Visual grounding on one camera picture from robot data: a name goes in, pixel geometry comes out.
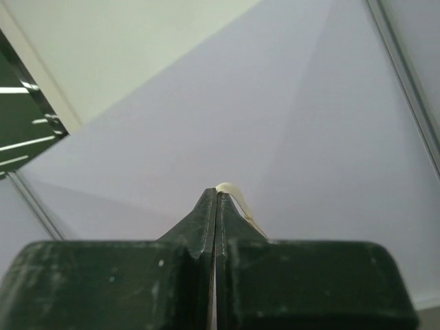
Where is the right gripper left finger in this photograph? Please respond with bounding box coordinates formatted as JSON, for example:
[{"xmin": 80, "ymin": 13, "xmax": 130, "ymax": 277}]
[{"xmin": 1, "ymin": 188, "xmax": 217, "ymax": 329}]

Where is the cream printed ribbon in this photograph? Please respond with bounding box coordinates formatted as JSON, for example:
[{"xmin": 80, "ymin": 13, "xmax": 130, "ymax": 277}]
[{"xmin": 215, "ymin": 182, "xmax": 268, "ymax": 239}]

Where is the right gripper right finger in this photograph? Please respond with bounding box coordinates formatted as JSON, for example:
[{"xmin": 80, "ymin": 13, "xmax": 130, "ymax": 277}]
[{"xmin": 216, "ymin": 193, "xmax": 419, "ymax": 329}]

